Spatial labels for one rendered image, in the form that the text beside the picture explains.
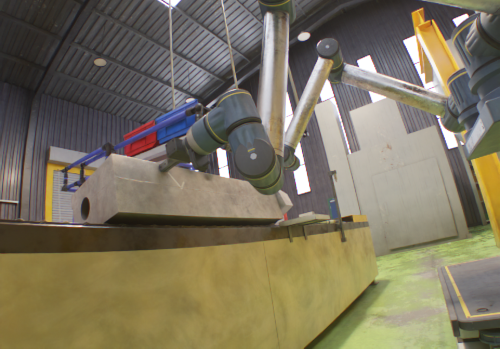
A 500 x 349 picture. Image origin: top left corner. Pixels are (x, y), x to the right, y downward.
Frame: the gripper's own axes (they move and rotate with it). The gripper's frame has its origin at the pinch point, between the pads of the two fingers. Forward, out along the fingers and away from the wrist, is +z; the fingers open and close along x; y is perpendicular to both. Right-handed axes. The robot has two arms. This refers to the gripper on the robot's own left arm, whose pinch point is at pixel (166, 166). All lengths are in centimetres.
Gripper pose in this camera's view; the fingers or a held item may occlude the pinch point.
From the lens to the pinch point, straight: 100.5
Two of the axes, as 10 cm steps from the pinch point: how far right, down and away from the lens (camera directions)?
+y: -2.7, -8.8, 3.8
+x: -6.0, -1.5, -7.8
